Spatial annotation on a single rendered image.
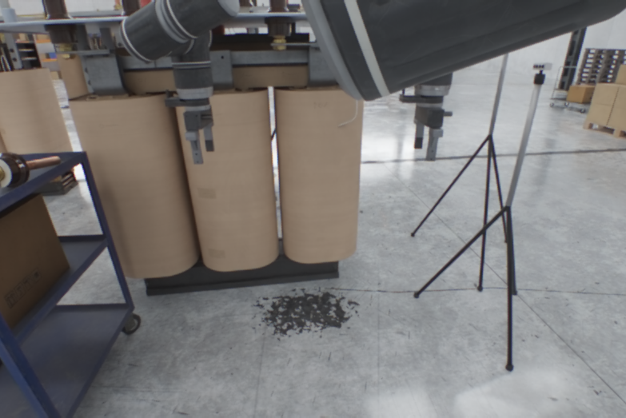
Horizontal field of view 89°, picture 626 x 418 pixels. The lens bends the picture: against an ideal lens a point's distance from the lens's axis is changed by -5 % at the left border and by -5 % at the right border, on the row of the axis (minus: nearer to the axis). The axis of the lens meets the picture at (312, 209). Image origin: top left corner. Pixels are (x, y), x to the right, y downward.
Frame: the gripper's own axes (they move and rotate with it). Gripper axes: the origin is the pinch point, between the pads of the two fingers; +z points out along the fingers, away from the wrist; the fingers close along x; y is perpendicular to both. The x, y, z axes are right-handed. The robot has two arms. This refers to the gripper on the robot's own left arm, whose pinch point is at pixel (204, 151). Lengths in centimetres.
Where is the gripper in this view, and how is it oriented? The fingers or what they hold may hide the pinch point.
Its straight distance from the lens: 113.6
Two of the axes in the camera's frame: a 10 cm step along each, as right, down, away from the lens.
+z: 0.1, 9.0, 4.4
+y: 10.0, -0.1, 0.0
